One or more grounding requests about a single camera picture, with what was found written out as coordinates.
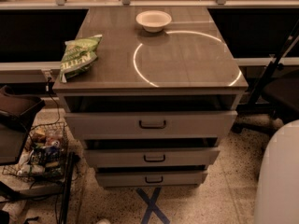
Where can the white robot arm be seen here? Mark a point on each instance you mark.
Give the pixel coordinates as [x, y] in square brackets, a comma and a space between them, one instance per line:
[277, 198]

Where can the green jalapeno chip bag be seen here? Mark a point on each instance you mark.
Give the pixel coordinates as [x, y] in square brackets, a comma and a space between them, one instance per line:
[78, 56]

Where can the grey drawer cabinet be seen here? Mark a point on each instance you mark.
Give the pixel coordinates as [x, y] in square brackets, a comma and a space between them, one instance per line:
[185, 67]

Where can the top grey drawer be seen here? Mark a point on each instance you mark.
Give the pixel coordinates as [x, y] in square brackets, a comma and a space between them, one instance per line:
[150, 125]

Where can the grey drawer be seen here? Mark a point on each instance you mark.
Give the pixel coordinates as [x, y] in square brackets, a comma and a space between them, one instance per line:
[150, 125]
[151, 179]
[123, 158]

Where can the middle grey drawer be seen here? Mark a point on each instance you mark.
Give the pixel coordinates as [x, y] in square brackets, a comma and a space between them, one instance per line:
[123, 158]

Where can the bottom grey drawer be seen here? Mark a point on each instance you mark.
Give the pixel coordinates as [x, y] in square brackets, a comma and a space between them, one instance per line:
[151, 179]

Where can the white paper bowl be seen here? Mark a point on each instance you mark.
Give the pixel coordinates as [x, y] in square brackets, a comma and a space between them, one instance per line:
[153, 21]

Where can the blue tape cross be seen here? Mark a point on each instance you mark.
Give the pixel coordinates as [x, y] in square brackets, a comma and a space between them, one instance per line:
[152, 207]

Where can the black office chair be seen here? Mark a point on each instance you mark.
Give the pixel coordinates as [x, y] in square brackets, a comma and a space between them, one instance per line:
[277, 98]

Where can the dark brown bin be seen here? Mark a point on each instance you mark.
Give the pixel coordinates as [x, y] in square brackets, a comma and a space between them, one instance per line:
[17, 114]

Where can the wire basket with snacks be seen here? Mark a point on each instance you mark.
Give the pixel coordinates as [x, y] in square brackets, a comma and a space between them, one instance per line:
[44, 154]

